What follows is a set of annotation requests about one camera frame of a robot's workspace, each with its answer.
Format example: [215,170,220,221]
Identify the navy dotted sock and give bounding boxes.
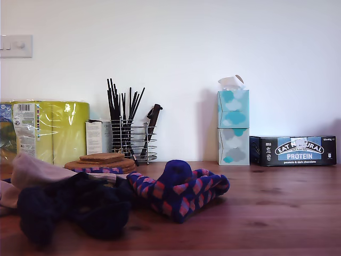
[17,172,88,245]
[63,173,133,240]

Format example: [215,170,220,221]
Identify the white sock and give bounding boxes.
[10,153,119,189]
[0,179,21,217]

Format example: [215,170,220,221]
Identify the thin black stick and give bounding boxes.
[123,92,127,150]
[129,86,132,150]
[107,78,116,150]
[113,83,119,150]
[130,92,140,121]
[132,86,146,121]

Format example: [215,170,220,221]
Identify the black pen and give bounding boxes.
[129,148,140,166]

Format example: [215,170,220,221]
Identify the pale grey carton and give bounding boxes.
[102,119,112,154]

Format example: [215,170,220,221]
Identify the grey cloud tissue box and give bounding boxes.
[217,127,250,166]

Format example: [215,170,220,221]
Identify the blue cloud tissue box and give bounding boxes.
[217,90,250,129]

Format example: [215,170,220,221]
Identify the square cork coaster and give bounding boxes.
[85,152,125,160]
[78,155,125,164]

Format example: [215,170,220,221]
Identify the white tissue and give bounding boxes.
[217,74,246,92]

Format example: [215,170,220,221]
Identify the small white printed carton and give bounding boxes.
[85,119,103,155]

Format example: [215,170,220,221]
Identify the black protein bar box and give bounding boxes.
[249,134,338,167]

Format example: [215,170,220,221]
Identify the yellow kitchen roll pack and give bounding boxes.
[0,100,91,166]

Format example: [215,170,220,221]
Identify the dark handled knife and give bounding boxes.
[140,103,163,157]

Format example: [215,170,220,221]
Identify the chrome wire utensil holder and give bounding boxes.
[110,114,158,165]

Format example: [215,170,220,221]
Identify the white wall switch plate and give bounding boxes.
[0,34,33,59]

